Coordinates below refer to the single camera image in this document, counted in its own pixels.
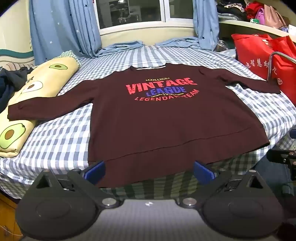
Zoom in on teal trimmed headboard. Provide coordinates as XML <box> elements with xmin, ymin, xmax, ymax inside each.
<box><xmin>0</xmin><ymin>48</ymin><xmax>35</xmax><ymax>70</ymax></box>

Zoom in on beige handbag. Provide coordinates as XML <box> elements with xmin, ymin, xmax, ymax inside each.
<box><xmin>264</xmin><ymin>5</ymin><xmax>287</xmax><ymax>29</ymax></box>

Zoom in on white framed window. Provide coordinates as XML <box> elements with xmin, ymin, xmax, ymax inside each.
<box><xmin>94</xmin><ymin>0</ymin><xmax>196</xmax><ymax>29</ymax></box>

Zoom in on red fabric bag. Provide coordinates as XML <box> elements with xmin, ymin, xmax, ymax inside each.
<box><xmin>231</xmin><ymin>34</ymin><xmax>278</xmax><ymax>80</ymax></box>
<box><xmin>268</xmin><ymin>36</ymin><xmax>296</xmax><ymax>109</ymax></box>

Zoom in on dark crumpled clothes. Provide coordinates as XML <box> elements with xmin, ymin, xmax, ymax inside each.
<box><xmin>0</xmin><ymin>67</ymin><xmax>34</xmax><ymax>112</ymax></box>

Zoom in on person's leg in jeans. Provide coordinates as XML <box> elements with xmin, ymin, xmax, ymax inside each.
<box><xmin>253</xmin><ymin>158</ymin><xmax>292</xmax><ymax>197</ymax></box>

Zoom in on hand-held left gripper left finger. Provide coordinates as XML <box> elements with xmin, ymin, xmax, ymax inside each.
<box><xmin>32</xmin><ymin>160</ymin><xmax>121</xmax><ymax>208</ymax></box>

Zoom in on bed with checked sheet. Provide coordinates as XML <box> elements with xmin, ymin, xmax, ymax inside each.
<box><xmin>0</xmin><ymin>43</ymin><xmax>296</xmax><ymax>202</ymax></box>

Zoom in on red cloth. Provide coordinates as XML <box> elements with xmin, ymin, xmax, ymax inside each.
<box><xmin>245</xmin><ymin>1</ymin><xmax>264</xmax><ymax>20</ymax></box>

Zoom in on maroon printed sweatshirt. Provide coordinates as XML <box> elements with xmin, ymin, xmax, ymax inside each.
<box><xmin>7</xmin><ymin>64</ymin><xmax>281</xmax><ymax>188</ymax></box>

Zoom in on white shelf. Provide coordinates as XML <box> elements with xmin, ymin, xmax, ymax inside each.
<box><xmin>217</xmin><ymin>20</ymin><xmax>296</xmax><ymax>43</ymax></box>

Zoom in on blue star curtain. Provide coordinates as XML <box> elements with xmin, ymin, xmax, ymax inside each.
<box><xmin>29</xmin><ymin>0</ymin><xmax>144</xmax><ymax>58</ymax></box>
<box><xmin>155</xmin><ymin>0</ymin><xmax>220</xmax><ymax>50</ymax></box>

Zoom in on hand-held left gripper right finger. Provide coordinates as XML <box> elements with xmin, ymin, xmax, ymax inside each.
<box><xmin>179</xmin><ymin>161</ymin><xmax>266</xmax><ymax>208</ymax></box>

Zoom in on yellow avocado print pillow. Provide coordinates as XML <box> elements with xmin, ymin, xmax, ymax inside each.
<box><xmin>0</xmin><ymin>51</ymin><xmax>82</xmax><ymax>158</ymax></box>

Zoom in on clear plastic bag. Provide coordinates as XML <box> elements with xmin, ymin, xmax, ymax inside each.
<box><xmin>215</xmin><ymin>39</ymin><xmax>235</xmax><ymax>52</ymax></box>

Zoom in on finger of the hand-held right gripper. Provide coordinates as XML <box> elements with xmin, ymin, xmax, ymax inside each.
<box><xmin>267</xmin><ymin>149</ymin><xmax>296</xmax><ymax>181</ymax></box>

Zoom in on pile of dark clothes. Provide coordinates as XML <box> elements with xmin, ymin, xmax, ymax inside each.
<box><xmin>216</xmin><ymin>0</ymin><xmax>249</xmax><ymax>22</ymax></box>

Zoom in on metal tube frame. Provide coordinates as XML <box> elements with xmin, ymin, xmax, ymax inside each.
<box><xmin>267</xmin><ymin>51</ymin><xmax>296</xmax><ymax>81</ymax></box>

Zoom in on pink bag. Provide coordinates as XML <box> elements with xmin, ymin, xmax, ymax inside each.
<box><xmin>254</xmin><ymin>8</ymin><xmax>266</xmax><ymax>25</ymax></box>

